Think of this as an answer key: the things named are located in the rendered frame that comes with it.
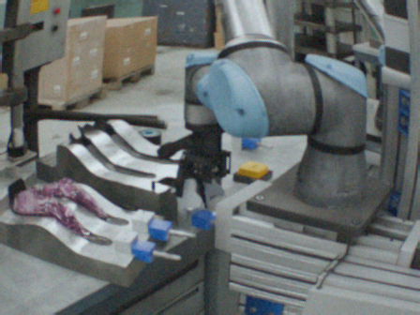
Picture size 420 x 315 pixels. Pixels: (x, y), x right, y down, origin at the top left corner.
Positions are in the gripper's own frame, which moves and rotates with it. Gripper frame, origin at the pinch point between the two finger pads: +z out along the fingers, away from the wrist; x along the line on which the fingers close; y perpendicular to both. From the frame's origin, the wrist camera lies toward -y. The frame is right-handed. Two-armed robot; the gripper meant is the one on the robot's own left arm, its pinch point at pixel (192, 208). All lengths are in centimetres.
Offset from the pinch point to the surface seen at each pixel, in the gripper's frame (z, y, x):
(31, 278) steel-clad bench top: 5, -8, -50
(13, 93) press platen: -19, -78, -4
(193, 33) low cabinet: 58, -435, 560
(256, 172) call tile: 1.0, -2.5, 29.6
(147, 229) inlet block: -1.8, 2.0, -17.8
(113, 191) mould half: -1.0, -18.3, -7.2
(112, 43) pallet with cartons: 30, -353, 315
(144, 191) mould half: -3.7, -8.4, -6.5
